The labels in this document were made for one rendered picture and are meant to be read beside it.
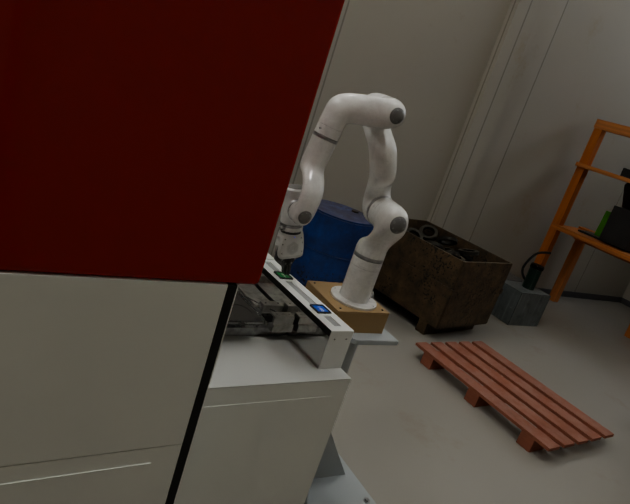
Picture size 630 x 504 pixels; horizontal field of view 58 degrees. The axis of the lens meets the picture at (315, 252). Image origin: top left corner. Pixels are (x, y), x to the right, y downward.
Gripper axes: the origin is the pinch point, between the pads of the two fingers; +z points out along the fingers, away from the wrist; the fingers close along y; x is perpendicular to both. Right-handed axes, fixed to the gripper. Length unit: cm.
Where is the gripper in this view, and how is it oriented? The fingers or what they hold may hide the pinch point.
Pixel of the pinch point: (286, 268)
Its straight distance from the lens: 208.7
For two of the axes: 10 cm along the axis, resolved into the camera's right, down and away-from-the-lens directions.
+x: -5.2, -4.0, 7.5
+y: 8.5, -1.1, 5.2
